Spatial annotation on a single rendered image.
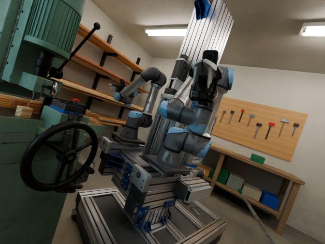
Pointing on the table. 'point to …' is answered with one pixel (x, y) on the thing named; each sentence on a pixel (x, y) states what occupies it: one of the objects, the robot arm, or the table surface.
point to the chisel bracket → (35, 83)
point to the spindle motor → (54, 25)
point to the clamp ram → (46, 102)
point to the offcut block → (23, 112)
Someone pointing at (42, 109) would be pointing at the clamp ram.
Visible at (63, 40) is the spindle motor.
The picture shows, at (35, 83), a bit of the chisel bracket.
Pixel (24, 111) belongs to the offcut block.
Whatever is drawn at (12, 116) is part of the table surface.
